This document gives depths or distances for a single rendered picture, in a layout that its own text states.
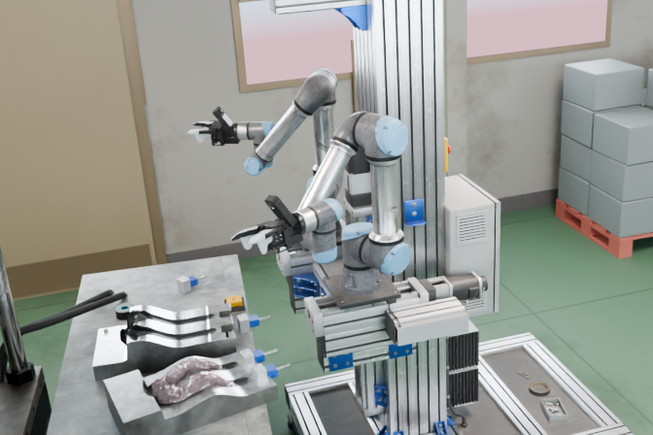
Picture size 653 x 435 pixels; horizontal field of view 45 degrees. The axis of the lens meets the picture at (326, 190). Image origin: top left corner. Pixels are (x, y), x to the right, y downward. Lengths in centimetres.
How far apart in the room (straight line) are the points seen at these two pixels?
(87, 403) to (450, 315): 127
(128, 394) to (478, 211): 139
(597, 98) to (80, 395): 380
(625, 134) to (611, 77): 46
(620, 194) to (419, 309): 273
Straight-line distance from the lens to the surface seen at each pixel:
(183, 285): 341
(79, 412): 283
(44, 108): 508
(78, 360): 311
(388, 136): 244
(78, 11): 497
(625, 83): 557
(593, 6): 601
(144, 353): 290
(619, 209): 538
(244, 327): 307
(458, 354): 339
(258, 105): 522
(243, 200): 539
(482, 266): 309
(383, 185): 253
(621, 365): 439
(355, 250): 269
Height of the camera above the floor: 237
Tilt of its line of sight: 21 degrees down
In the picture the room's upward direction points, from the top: 4 degrees counter-clockwise
